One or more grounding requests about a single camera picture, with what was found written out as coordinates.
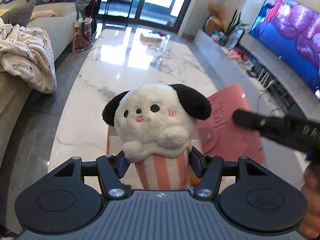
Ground beige sofa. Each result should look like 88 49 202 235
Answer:
1 1 76 158

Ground black power cable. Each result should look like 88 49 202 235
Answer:
256 89 283 117

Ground orange cardboard box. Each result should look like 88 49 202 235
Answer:
106 126 200 190

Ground white flat box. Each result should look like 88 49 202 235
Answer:
139 33 167 46

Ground green potted plant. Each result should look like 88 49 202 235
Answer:
219 9 249 46

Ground grey checkered pillow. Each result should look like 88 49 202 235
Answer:
1 1 36 27

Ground panda popcorn plush toy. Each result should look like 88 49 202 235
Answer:
102 84 212 191

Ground person's right hand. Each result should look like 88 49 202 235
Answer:
298 164 320 239

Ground brown vase dried flowers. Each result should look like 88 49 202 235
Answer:
203 2 225 36

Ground large curved television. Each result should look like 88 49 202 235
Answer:
249 0 319 98

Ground floral tote bag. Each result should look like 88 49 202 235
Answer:
72 17 93 54

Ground white wifi router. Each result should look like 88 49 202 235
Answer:
257 68 276 92

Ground patterned white blanket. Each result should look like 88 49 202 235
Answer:
1 21 57 94

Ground black metal shelf rack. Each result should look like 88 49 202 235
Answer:
102 0 141 27

